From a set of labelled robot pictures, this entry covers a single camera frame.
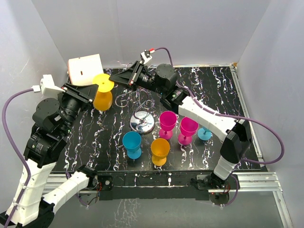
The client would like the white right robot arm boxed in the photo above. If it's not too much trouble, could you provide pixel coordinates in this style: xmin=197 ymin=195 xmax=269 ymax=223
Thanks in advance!
xmin=109 ymin=61 xmax=252 ymax=189

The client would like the chrome wire wine glass rack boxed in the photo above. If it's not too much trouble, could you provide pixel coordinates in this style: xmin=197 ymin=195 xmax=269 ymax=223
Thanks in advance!
xmin=114 ymin=87 xmax=155 ymax=135

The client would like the orange wine glass front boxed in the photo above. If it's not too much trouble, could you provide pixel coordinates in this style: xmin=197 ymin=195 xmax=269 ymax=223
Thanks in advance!
xmin=151 ymin=138 xmax=170 ymax=166

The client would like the white cylindrical box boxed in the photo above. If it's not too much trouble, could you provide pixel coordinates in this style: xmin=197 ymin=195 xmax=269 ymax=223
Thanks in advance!
xmin=67 ymin=54 xmax=104 ymax=86

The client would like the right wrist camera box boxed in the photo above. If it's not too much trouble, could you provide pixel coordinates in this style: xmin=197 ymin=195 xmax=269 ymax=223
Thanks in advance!
xmin=141 ymin=48 xmax=155 ymax=65

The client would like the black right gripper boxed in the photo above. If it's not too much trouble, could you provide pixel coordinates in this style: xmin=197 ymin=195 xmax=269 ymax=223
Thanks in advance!
xmin=109 ymin=62 xmax=166 ymax=96

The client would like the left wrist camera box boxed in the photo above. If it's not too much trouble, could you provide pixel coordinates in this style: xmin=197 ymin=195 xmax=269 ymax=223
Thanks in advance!
xmin=31 ymin=75 xmax=64 ymax=97

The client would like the blue wine glass left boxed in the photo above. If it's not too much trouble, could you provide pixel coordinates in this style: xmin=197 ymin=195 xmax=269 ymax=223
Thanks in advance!
xmin=123 ymin=131 xmax=142 ymax=160

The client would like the aluminium frame rail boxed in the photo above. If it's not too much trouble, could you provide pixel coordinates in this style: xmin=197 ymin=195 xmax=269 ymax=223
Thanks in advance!
xmin=230 ymin=63 xmax=293 ymax=228

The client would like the blue wine glass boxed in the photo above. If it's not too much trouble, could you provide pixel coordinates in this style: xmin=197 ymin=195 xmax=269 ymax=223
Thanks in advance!
xmin=123 ymin=131 xmax=142 ymax=160
xmin=197 ymin=127 xmax=212 ymax=141

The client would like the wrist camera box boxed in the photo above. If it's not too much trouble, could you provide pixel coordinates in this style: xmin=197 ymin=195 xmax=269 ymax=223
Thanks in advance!
xmin=31 ymin=75 xmax=64 ymax=97
xmin=141 ymin=48 xmax=155 ymax=65

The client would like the blue wine glass right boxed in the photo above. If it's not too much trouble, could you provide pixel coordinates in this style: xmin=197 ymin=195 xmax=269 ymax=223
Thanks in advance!
xmin=197 ymin=127 xmax=212 ymax=141

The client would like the pink wine glass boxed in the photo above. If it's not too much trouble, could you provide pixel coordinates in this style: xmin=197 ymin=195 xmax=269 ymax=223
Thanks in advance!
xmin=159 ymin=111 xmax=177 ymax=140
xmin=178 ymin=117 xmax=199 ymax=145

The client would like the orange wine glass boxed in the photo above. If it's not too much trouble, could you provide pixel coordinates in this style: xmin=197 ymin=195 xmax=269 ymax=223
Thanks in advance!
xmin=93 ymin=73 xmax=114 ymax=111
xmin=151 ymin=138 xmax=170 ymax=166

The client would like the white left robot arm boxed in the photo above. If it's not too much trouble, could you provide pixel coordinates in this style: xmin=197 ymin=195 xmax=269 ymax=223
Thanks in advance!
xmin=0 ymin=84 xmax=98 ymax=228

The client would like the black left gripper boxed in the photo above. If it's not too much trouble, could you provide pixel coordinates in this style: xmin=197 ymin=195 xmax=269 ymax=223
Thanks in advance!
xmin=57 ymin=82 xmax=99 ymax=135

